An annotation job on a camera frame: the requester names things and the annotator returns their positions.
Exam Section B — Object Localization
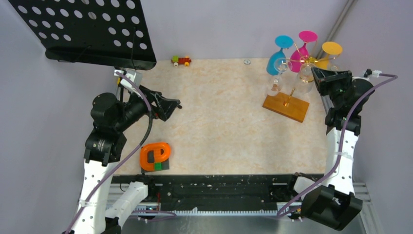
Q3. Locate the short clear glass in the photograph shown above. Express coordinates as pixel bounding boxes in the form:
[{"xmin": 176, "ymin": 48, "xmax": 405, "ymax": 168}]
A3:
[{"xmin": 266, "ymin": 58, "xmax": 292, "ymax": 97}]

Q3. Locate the wooden gold wine glass rack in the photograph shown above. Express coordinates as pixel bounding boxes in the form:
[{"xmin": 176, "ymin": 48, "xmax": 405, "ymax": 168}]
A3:
[{"xmin": 263, "ymin": 55, "xmax": 317, "ymax": 122}]

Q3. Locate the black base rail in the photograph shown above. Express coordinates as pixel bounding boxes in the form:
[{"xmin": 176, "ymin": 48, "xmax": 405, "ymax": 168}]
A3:
[{"xmin": 111, "ymin": 174, "xmax": 323, "ymax": 214}]

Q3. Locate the tall clear wine glass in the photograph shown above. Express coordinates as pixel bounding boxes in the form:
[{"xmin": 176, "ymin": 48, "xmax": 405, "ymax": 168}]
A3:
[{"xmin": 295, "ymin": 63, "xmax": 315, "ymax": 94}]

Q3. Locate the pink wine glass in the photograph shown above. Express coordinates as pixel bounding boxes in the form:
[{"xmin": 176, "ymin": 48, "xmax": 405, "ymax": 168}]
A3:
[{"xmin": 290, "ymin": 31, "xmax": 318, "ymax": 73}]

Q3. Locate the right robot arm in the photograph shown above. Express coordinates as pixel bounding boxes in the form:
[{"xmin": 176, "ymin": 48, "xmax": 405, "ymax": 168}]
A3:
[{"xmin": 285, "ymin": 67, "xmax": 375, "ymax": 231}]

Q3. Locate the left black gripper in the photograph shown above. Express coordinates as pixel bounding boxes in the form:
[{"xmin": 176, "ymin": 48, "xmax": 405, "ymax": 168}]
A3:
[{"xmin": 114, "ymin": 85, "xmax": 180, "ymax": 131}]

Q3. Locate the orange tape dispenser toy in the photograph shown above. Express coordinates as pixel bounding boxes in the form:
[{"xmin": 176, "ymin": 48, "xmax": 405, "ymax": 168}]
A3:
[{"xmin": 140, "ymin": 142, "xmax": 171, "ymax": 174}]

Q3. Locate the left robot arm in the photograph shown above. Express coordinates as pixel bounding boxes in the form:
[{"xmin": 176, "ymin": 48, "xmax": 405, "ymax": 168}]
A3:
[{"xmin": 65, "ymin": 86, "xmax": 181, "ymax": 234}]

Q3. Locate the grey corner pipe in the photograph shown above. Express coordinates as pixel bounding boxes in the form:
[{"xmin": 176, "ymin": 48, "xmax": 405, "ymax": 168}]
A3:
[{"xmin": 321, "ymin": 0, "xmax": 358, "ymax": 45}]

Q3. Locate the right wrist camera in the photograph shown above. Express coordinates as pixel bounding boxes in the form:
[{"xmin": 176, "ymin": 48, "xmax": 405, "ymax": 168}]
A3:
[{"xmin": 363, "ymin": 69, "xmax": 382, "ymax": 79}]

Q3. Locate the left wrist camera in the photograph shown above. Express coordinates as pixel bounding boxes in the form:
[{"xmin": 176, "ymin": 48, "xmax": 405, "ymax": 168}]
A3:
[{"xmin": 114, "ymin": 69, "xmax": 143, "ymax": 93}]

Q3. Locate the red green toy train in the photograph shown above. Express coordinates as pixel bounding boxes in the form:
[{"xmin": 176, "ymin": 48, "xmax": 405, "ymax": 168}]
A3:
[{"xmin": 171, "ymin": 56, "xmax": 191, "ymax": 67}]

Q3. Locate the blue wine glass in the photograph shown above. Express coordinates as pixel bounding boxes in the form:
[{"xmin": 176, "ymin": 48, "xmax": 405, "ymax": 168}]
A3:
[{"xmin": 266, "ymin": 35, "xmax": 294, "ymax": 76}]

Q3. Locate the black perforated music stand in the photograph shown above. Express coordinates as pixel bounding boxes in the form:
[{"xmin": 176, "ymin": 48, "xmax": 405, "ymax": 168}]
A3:
[{"xmin": 11, "ymin": 0, "xmax": 157, "ymax": 71}]

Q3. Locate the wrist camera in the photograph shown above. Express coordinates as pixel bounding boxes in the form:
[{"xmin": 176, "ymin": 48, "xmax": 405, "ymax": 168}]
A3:
[
  {"xmin": 114, "ymin": 69, "xmax": 143, "ymax": 93},
  {"xmin": 363, "ymin": 69, "xmax": 382, "ymax": 79}
]

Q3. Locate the yellow wine glass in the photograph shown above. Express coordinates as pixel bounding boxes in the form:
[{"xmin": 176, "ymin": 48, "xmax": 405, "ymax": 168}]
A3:
[{"xmin": 315, "ymin": 41, "xmax": 343, "ymax": 71}]

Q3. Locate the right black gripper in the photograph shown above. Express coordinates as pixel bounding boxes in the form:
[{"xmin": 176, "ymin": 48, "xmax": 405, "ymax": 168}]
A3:
[{"xmin": 312, "ymin": 67, "xmax": 353, "ymax": 108}]

